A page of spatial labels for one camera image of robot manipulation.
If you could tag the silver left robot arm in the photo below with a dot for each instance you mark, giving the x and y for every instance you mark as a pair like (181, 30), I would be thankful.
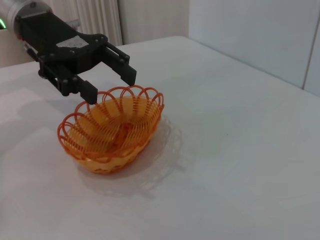
(12, 8)

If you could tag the white pleated curtain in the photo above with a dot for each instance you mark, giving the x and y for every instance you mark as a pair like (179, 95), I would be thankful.
(100, 15)

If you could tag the orange woven plastic basket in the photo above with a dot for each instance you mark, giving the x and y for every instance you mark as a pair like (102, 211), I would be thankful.
(112, 160)

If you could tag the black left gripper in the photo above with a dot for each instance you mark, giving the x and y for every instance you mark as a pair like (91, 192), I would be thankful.
(57, 37)

